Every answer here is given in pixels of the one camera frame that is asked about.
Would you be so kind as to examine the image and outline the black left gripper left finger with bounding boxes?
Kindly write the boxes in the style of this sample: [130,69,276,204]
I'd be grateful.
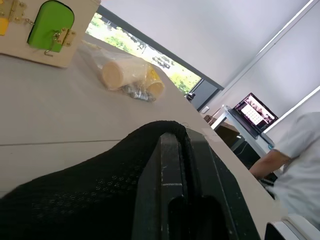
[131,132,188,240]

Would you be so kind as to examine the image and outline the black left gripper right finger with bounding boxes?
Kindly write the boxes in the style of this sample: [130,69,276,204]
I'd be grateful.
[185,129,262,240]

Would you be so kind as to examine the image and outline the black drawstring pouch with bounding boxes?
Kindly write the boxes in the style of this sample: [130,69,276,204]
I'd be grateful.
[0,120,189,240]

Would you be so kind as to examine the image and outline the yellow paper cup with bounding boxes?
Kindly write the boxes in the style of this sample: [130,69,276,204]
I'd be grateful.
[144,65,165,95]

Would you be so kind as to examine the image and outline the cream paper cup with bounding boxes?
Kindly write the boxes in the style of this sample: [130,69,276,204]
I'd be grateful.
[101,59,148,91]

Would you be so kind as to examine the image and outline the brown cardboard box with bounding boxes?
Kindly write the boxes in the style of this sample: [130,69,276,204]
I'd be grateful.
[214,121,241,152]

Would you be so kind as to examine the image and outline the white desk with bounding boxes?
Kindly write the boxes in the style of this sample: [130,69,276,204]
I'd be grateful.
[210,104,276,159]

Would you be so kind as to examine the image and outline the white framed device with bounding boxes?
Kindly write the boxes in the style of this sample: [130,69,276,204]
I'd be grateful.
[264,214,320,240]

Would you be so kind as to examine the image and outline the small metal parts bundle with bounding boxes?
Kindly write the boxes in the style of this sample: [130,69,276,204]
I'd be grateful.
[121,84,155,103]

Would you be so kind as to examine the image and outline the person in white shirt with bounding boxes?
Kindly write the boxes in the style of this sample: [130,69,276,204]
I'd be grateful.
[249,111,320,226]

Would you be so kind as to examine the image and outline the open laptop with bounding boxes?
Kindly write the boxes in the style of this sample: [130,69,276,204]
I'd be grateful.
[229,92,279,140]

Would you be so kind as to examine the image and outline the dark framed window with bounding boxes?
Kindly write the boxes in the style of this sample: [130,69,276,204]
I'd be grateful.
[84,4,225,112]

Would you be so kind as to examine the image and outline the clear plastic bag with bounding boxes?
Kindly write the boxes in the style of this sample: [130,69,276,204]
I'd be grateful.
[76,39,166,104]

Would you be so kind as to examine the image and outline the brass hasp with hook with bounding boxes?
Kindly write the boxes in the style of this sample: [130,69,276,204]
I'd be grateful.
[43,27,77,57]

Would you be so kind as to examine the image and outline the wooden latch busy board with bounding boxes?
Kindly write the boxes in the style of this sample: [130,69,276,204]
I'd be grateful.
[0,0,102,69]

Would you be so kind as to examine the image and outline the green board door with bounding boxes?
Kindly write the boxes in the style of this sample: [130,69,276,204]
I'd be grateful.
[26,0,76,54]

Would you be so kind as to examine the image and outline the yellow board door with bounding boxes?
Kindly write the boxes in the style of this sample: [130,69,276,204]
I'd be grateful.
[0,17,10,36]

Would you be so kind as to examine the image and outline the brass hinge with chain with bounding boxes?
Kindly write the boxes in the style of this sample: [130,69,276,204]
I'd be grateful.
[0,0,35,26]

